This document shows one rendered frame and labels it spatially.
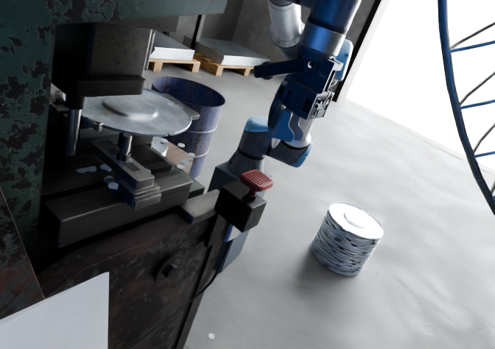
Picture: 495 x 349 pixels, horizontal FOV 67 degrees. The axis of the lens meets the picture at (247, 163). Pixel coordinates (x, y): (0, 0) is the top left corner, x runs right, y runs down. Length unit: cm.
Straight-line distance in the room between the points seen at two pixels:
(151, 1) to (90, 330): 59
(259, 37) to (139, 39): 541
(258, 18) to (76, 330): 572
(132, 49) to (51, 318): 49
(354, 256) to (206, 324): 82
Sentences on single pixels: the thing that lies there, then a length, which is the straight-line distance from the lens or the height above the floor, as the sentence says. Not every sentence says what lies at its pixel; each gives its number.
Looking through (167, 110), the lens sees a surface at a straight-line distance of 97.
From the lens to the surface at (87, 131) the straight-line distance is 80.
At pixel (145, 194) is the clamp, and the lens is 72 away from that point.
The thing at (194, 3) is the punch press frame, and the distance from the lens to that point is 68.
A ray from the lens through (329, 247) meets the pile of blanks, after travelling 195.
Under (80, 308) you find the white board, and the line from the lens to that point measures 77.
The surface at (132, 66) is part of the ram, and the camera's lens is 79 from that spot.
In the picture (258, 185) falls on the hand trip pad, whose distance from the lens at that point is 80.
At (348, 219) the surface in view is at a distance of 196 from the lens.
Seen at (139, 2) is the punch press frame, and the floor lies 105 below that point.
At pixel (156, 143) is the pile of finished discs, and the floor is 38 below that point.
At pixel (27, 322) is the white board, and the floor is 57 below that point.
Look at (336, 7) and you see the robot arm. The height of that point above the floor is 113.
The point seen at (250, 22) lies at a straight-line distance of 628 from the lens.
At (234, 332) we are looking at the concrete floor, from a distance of 151.
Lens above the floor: 113
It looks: 25 degrees down
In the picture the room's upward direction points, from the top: 20 degrees clockwise
